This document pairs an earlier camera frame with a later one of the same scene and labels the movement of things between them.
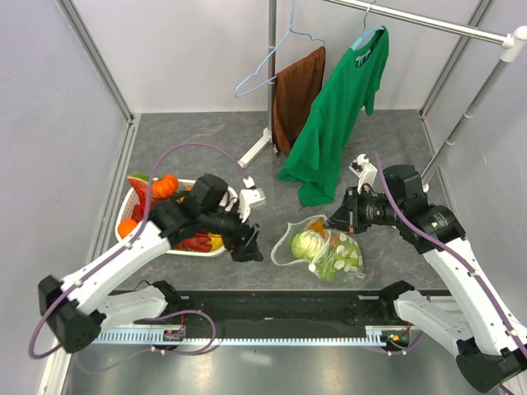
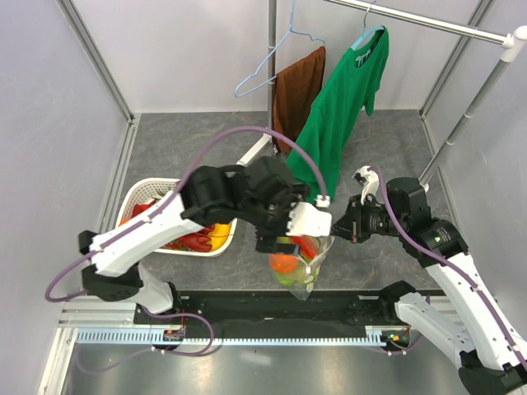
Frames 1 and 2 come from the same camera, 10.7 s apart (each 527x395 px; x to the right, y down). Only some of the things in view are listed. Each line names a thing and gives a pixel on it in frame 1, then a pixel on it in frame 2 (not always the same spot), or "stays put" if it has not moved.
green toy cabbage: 306,244 → 284,239
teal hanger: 367,32 stays put
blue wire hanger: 290,31 stays put
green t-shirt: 317,160 stays put
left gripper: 247,249 → 268,243
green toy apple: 324,266 → 287,279
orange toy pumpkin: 165,187 → 284,263
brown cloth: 295,91 stays put
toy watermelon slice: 141,183 → 309,244
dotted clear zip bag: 333,255 → 298,272
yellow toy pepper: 216,241 stays put
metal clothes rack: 510,41 stays put
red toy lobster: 197,243 stays put
